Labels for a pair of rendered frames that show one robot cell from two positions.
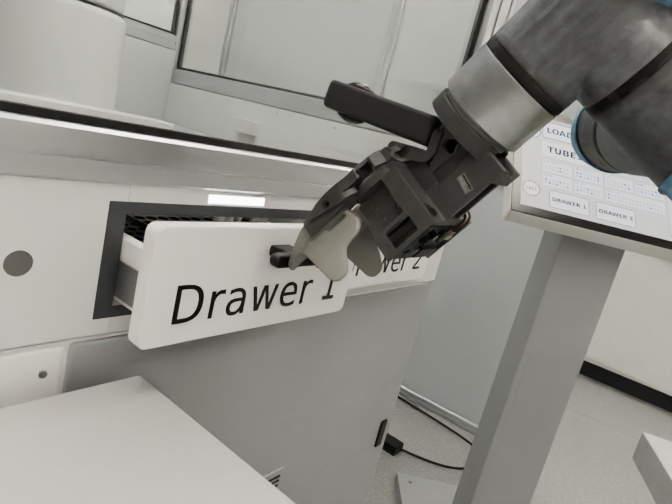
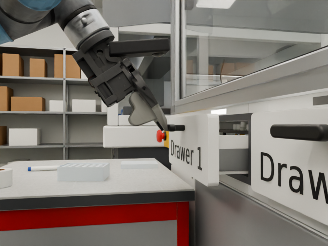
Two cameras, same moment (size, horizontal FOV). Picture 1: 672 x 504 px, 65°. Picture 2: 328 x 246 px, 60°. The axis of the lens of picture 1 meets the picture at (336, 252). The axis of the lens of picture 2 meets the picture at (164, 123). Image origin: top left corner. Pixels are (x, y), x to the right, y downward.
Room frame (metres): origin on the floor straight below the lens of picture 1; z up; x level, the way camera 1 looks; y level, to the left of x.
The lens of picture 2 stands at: (0.89, -0.37, 0.91)
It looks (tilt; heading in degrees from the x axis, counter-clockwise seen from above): 0 degrees down; 134
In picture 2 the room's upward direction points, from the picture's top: straight up
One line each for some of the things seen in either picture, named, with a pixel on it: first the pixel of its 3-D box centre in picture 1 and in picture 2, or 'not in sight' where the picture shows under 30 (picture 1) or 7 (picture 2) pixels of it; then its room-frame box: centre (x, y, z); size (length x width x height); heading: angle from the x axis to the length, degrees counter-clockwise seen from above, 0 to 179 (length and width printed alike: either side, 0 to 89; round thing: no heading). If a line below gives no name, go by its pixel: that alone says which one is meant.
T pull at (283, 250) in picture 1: (290, 254); (174, 127); (0.52, 0.04, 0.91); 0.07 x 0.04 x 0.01; 145
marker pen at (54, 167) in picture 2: not in sight; (51, 168); (-0.03, 0.04, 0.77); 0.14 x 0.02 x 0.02; 61
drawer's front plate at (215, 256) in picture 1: (265, 275); (187, 143); (0.53, 0.07, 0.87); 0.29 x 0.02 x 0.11; 145
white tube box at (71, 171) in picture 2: not in sight; (84, 171); (0.17, 0.05, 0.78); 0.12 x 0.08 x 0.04; 43
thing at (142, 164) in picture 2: not in sight; (139, 164); (0.12, 0.29, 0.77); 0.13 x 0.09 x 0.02; 51
